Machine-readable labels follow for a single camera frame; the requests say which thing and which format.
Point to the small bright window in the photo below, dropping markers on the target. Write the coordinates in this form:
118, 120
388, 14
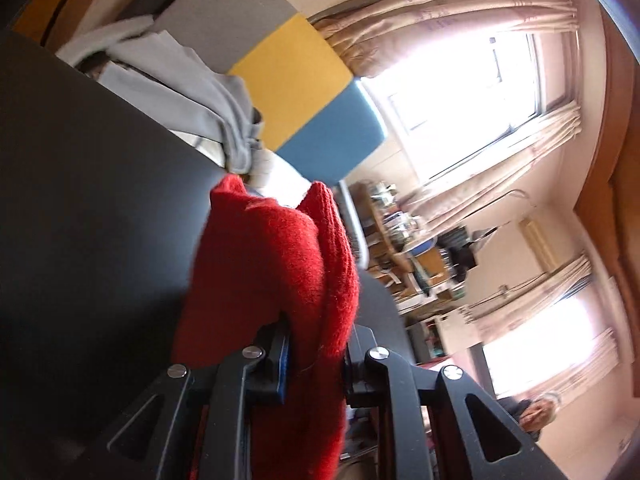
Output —
550, 350

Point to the blue container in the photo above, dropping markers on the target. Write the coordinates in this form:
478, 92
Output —
422, 247

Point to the white printed pillow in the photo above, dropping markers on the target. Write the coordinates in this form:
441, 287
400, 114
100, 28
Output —
280, 180

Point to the wooden door frame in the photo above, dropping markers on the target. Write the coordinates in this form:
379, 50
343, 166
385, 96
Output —
615, 160

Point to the red knit sweater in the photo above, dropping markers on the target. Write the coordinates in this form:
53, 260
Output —
265, 260

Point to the grey yellow blue sofa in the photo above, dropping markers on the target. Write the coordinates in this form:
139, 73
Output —
295, 75

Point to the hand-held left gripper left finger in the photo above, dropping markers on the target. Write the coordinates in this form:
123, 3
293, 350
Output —
283, 370

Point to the grey shirt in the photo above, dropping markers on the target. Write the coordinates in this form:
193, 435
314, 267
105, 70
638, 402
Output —
175, 80

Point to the large bright window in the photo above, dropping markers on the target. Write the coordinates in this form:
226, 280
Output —
450, 105

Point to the black monitor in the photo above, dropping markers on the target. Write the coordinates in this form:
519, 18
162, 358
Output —
460, 255

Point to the cluster of jars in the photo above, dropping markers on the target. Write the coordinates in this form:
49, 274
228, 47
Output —
395, 215

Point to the white low shelf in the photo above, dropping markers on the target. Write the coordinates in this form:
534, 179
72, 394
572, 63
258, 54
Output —
440, 340

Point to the white air conditioner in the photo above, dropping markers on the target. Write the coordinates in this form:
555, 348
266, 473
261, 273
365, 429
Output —
540, 245

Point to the beige patterned curtain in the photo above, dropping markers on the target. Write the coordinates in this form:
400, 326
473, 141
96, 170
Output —
500, 170
450, 15
540, 295

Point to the orange wooden wardrobe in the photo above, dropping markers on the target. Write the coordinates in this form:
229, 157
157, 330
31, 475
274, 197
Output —
45, 0

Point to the wooden desk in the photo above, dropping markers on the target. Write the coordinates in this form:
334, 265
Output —
385, 255

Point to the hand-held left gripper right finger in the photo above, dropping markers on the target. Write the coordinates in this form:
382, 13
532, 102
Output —
356, 360

